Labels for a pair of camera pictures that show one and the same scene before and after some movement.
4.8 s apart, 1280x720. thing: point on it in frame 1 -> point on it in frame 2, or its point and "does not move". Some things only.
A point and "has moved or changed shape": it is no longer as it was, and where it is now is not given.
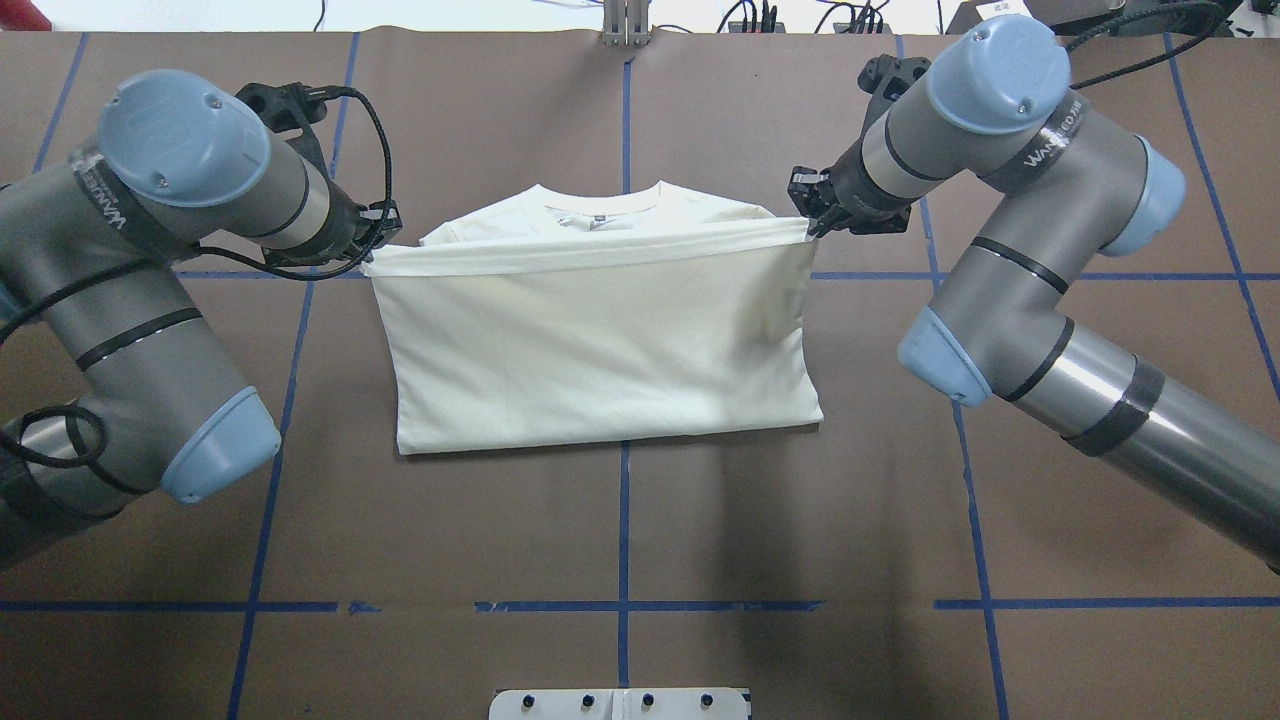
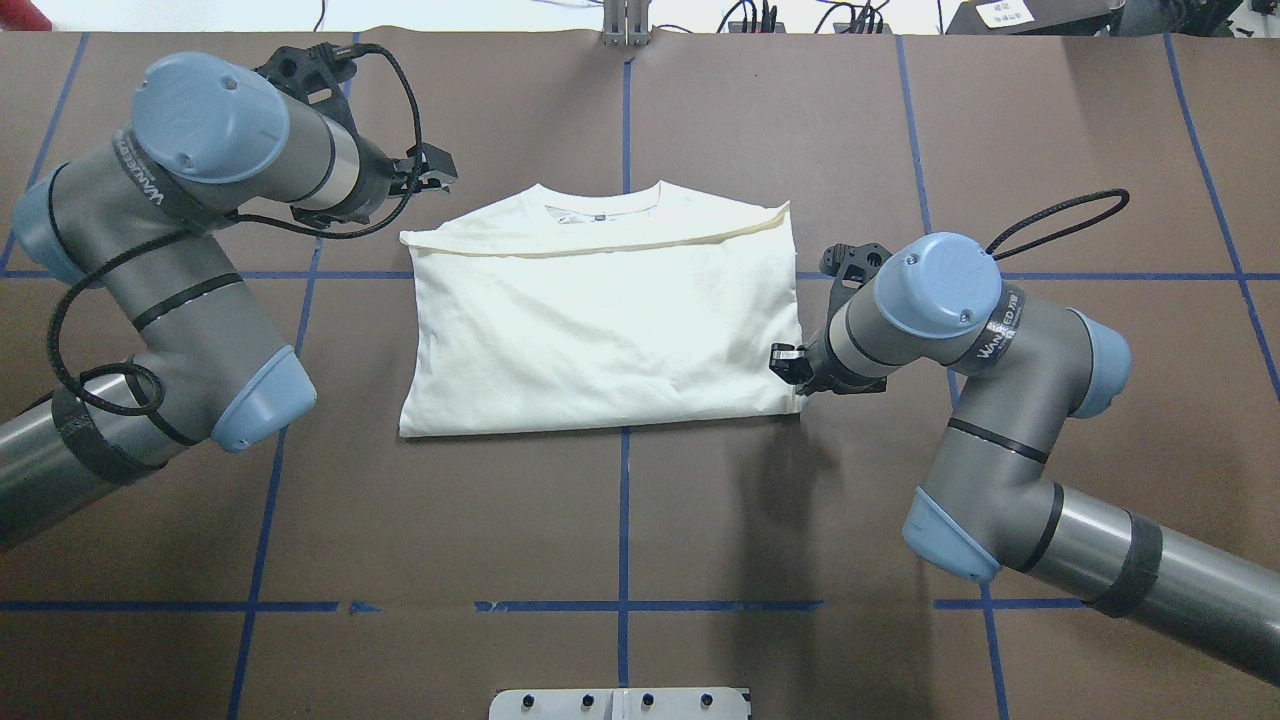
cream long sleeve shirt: (556, 316) has moved or changed shape
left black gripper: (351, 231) -> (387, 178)
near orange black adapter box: (840, 28) does not move
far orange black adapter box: (737, 27) does not move
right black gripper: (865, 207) -> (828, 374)
